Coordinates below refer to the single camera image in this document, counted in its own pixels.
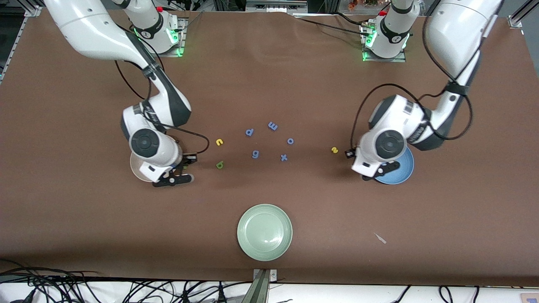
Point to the beige round plate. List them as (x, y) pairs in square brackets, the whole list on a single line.
[(135, 168)]

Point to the beige box corner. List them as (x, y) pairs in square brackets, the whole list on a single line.
[(529, 298)]

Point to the small white paper scrap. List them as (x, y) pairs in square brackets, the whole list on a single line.
[(381, 239)]

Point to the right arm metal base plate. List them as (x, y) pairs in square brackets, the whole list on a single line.
[(182, 50)]

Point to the pale green round plate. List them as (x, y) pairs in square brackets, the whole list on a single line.
[(264, 232)]

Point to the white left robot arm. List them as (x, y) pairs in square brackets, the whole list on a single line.
[(454, 38)]

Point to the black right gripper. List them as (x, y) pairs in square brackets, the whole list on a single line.
[(185, 162)]

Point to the metal table edge bracket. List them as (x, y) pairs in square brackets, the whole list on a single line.
[(262, 290)]

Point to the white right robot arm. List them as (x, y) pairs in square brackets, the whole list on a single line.
[(92, 29)]

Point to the blue round plate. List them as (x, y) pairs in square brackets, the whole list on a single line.
[(402, 172)]

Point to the blue foam letter m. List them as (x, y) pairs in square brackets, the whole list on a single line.
[(273, 126)]

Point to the green foam letter b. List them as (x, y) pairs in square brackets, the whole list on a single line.
[(220, 163)]

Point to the grey metal box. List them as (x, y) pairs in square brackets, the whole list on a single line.
[(273, 6)]

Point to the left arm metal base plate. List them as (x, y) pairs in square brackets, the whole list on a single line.
[(400, 59)]

